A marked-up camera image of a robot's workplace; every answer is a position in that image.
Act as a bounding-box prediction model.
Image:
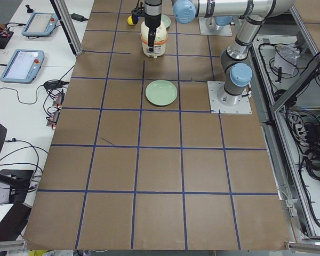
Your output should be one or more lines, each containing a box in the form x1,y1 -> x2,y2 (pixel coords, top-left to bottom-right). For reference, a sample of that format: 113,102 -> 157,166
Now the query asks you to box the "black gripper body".
144,0 -> 162,30

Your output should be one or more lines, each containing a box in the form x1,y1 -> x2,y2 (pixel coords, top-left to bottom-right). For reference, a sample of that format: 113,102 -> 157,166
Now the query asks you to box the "cream rice cooker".
140,21 -> 168,58

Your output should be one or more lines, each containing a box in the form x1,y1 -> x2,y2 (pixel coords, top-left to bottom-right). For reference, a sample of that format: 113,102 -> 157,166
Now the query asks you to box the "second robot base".
205,16 -> 233,36

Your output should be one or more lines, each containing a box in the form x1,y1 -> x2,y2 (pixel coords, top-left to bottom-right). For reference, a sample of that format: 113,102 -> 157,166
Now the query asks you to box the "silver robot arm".
172,1 -> 294,106

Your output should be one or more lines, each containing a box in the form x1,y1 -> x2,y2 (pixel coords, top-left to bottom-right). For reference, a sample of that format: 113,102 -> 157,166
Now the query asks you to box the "green plate near cooker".
161,14 -> 171,29

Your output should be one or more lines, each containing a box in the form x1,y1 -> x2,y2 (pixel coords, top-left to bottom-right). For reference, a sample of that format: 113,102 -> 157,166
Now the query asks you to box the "yellow toy fruit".
127,15 -> 137,26

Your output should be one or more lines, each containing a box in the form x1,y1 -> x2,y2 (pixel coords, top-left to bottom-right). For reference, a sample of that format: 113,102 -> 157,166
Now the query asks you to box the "black power adapter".
70,13 -> 88,22

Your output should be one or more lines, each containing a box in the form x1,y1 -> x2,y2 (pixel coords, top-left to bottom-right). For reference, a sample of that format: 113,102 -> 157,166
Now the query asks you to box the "teach pendant far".
22,13 -> 58,37

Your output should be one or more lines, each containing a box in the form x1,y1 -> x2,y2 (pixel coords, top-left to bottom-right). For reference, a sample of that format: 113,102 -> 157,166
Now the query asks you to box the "teach pendant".
0,49 -> 45,84
22,13 -> 58,37

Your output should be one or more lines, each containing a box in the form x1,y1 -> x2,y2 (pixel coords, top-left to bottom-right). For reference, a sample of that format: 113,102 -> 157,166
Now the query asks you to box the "teach pendant near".
0,49 -> 45,84

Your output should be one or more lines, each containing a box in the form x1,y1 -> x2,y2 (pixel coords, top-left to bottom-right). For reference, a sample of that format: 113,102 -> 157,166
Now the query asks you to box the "brown paper mat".
24,1 -> 290,250

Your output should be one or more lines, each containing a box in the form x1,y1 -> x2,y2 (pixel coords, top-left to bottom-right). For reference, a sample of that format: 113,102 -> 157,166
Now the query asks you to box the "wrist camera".
131,7 -> 145,19

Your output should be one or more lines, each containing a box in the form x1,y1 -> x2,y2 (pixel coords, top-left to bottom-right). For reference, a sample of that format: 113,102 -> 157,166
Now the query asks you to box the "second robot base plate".
199,16 -> 233,36

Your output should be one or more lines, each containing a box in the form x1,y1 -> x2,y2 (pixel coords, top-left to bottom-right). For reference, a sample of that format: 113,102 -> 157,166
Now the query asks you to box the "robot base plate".
207,81 -> 252,115

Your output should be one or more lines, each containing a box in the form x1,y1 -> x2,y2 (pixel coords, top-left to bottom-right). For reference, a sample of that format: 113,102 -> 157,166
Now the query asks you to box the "aluminium frame post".
50,0 -> 83,56

